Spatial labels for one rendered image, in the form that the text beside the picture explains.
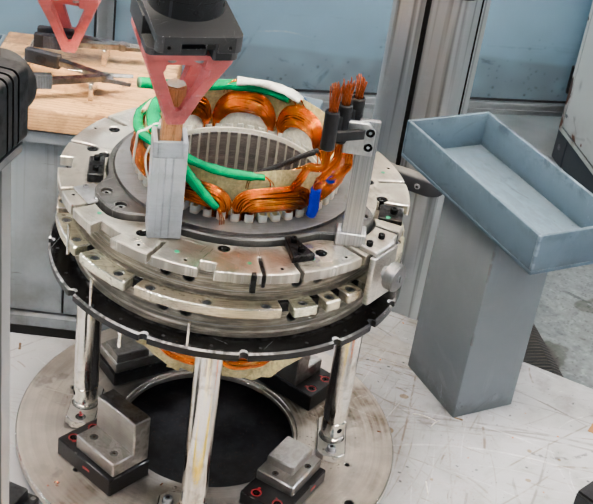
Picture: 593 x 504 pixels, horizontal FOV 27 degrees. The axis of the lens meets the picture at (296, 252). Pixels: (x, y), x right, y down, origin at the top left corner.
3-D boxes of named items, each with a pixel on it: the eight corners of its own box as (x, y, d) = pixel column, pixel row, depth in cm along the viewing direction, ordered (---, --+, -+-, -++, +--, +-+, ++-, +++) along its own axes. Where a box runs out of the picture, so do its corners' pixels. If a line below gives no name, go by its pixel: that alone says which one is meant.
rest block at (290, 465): (255, 478, 120) (257, 461, 119) (284, 449, 124) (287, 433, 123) (291, 497, 118) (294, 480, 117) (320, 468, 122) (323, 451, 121)
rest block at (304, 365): (295, 386, 132) (301, 347, 129) (255, 362, 134) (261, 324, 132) (320, 370, 135) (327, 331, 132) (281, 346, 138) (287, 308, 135)
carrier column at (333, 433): (319, 449, 127) (349, 280, 116) (317, 433, 129) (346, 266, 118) (343, 450, 127) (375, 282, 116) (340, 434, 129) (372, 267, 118)
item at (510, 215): (559, 443, 136) (629, 222, 121) (478, 464, 131) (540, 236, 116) (441, 316, 154) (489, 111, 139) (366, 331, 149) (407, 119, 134)
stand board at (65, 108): (-32, 122, 126) (-33, 101, 125) (8, 50, 142) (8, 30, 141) (163, 146, 127) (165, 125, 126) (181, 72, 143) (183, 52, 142)
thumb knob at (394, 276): (378, 292, 105) (383, 267, 104) (394, 281, 107) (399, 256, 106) (389, 297, 105) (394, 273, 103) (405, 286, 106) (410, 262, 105)
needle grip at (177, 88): (161, 154, 98) (168, 89, 95) (157, 142, 100) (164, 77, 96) (181, 154, 99) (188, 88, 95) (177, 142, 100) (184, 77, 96)
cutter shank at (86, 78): (52, 85, 126) (52, 79, 126) (50, 81, 127) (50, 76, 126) (109, 81, 129) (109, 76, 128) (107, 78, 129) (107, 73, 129)
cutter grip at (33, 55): (24, 62, 131) (24, 48, 130) (27, 59, 132) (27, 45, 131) (58, 70, 130) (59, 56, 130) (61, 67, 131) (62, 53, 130)
